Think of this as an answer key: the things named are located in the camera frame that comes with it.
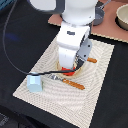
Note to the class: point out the red tomato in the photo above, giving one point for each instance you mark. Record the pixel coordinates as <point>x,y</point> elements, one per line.
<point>69,71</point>

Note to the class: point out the light blue cup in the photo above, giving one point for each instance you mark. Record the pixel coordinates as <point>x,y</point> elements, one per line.
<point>34,83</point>

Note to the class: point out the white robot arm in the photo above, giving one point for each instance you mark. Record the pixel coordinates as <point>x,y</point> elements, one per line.
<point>76,17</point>

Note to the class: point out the round wooden plate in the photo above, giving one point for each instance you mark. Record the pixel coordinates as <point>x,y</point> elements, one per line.
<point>75,75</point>

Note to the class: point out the beige woven placemat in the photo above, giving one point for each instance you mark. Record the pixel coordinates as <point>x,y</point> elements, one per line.
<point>69,103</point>

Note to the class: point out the brown stove board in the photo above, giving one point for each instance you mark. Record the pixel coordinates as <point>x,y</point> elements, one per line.
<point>108,28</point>

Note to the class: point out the cream bowl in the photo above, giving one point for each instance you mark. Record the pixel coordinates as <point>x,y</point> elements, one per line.
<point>122,14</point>

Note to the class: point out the fork with wooden handle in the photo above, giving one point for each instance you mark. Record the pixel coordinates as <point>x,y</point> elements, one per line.
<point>66,81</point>

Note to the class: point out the knife with wooden handle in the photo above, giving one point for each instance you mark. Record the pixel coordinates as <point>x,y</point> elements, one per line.
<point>92,60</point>

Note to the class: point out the grey saucepan with handle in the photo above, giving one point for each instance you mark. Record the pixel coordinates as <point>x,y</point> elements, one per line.
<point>99,15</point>

